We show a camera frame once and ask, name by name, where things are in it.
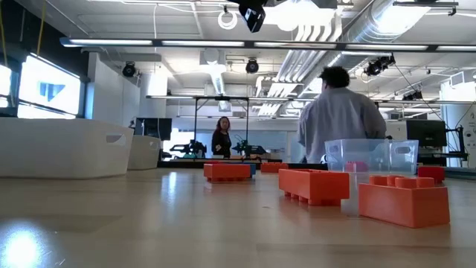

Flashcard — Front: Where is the large bright wall display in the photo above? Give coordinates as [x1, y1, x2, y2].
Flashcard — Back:
[18, 53, 83, 117]
[0, 63, 15, 109]

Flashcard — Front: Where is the white ventilation duct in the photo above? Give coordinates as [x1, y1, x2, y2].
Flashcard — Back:
[200, 48, 228, 96]

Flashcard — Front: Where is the white coiled cable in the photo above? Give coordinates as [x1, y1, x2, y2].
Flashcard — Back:
[217, 10, 239, 31]

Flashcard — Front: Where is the black aluminium table frame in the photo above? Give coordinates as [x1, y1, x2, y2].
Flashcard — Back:
[158, 159, 476, 180]

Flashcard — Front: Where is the yellow hanging cable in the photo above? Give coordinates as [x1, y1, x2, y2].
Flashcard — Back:
[0, 0, 7, 57]
[36, 0, 48, 57]

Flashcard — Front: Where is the black ceiling spotlight cluster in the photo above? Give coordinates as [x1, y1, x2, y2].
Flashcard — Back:
[364, 54, 396, 77]

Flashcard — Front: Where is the black ceiling track fixture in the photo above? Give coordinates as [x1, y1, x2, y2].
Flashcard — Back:
[393, 1, 459, 16]

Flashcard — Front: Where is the black workstation frame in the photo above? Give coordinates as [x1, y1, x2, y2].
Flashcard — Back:
[193, 95, 250, 152]

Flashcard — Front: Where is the black equipment stand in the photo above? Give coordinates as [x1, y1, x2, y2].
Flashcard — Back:
[446, 125, 469, 162]

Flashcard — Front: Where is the black overhead light bar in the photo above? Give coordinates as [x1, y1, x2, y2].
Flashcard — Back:
[59, 36, 476, 53]

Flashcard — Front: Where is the white plastic bin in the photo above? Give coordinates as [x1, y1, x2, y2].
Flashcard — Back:
[0, 117, 135, 179]

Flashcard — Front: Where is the clear plastic bin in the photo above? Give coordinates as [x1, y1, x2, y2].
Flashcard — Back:
[324, 138, 419, 175]

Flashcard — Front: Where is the orange toy brick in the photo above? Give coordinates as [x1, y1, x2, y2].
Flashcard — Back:
[358, 175, 451, 229]
[260, 162, 289, 173]
[278, 168, 351, 207]
[203, 162, 252, 183]

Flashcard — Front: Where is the person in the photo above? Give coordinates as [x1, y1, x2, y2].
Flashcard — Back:
[210, 115, 233, 158]
[297, 66, 387, 165]

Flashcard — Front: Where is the off-white plastic bin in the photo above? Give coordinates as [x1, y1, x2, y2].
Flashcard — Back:
[127, 134, 164, 171]

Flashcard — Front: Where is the black computer monitor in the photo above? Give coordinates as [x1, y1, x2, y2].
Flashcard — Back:
[405, 118, 448, 148]
[134, 117, 173, 141]

